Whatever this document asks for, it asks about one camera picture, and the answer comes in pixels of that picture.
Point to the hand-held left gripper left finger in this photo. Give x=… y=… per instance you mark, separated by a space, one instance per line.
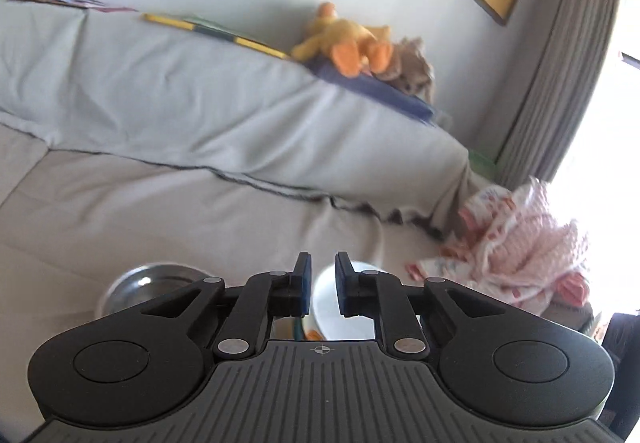
x=305 y=293

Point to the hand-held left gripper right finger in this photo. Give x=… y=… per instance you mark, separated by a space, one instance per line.
x=343 y=293

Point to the stainless steel bowl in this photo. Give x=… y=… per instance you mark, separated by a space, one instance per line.
x=145 y=288

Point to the pink floral baby garment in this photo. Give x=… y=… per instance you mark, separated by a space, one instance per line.
x=520 y=248

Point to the blue book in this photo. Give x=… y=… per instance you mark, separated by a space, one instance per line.
x=375 y=90

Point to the brown plush toy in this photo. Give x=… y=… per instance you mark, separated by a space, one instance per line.
x=412 y=65

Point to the yellow duck plush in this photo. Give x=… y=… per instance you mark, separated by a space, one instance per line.
x=345 y=43

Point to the yellow book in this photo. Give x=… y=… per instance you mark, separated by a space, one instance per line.
x=215 y=30

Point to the person's jeans leg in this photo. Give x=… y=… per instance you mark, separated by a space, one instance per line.
x=622 y=353

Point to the grey curtain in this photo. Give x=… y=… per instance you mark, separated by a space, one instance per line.
x=565 y=58

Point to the colourful booklets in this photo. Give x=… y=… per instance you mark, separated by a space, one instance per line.
x=60 y=0

